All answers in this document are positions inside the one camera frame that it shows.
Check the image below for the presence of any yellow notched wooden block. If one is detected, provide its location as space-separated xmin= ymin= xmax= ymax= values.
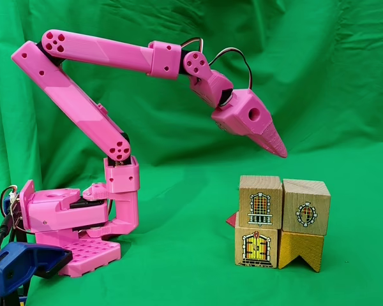
xmin=277 ymin=229 xmax=326 ymax=273

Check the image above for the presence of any wooden cube door print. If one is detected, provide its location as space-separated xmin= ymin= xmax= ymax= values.
xmin=234 ymin=225 xmax=279 ymax=269

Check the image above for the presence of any wooden cube balcony window print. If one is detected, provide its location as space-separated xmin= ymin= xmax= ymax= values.
xmin=239 ymin=174 xmax=283 ymax=230

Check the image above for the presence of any red wooden roof block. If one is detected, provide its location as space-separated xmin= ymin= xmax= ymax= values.
xmin=225 ymin=212 xmax=240 ymax=228

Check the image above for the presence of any white red black servo cable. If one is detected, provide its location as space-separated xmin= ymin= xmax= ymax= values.
xmin=210 ymin=48 xmax=254 ymax=91
xmin=180 ymin=37 xmax=206 ymax=54

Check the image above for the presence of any green cloth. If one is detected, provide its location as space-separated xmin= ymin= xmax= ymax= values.
xmin=0 ymin=0 xmax=383 ymax=306

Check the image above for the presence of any blue plastic clamp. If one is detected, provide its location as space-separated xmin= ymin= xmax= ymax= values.
xmin=0 ymin=241 xmax=73 ymax=306

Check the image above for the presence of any black power cable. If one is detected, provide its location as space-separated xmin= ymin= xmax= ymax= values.
xmin=0 ymin=214 xmax=13 ymax=278

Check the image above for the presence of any wooden cube round window print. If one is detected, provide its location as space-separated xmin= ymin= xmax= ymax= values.
xmin=281 ymin=178 xmax=332 ymax=237

